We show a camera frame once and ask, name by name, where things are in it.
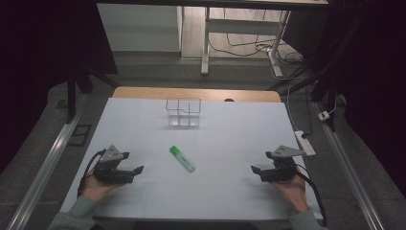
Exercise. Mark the black metal stand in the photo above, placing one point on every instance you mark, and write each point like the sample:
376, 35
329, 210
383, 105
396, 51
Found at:
76, 83
322, 86

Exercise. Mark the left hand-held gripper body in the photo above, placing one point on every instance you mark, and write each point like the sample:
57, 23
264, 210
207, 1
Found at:
110, 167

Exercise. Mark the green highlighter pen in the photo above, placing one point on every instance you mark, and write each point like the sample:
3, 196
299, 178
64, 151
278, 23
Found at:
182, 158

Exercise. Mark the wooden table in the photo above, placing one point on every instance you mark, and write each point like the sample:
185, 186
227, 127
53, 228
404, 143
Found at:
143, 92

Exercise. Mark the aluminium rail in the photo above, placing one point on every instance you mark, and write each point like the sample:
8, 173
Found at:
41, 169
348, 169

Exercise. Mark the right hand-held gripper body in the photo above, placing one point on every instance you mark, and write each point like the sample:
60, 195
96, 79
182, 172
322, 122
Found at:
281, 167

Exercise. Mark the white cabinet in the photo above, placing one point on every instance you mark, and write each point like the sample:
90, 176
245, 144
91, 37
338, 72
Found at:
140, 28

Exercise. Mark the white power strip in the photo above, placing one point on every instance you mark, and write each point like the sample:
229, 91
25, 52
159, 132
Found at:
304, 142

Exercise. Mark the small white adapter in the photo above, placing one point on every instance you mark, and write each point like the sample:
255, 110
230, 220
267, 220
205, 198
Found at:
324, 115

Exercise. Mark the white standing desk frame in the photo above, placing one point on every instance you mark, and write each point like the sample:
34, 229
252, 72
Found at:
242, 26

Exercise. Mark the person's left hand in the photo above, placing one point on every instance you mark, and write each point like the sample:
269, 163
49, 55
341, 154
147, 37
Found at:
95, 189

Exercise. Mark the white table mat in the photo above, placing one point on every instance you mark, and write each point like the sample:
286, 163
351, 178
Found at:
223, 179

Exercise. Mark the clear plastic organizer box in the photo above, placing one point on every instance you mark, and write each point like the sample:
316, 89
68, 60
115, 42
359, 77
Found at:
183, 112

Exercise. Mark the person's right hand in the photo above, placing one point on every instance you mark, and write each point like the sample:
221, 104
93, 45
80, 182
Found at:
293, 191

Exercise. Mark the black floor frame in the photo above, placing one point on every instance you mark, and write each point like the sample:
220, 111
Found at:
79, 135

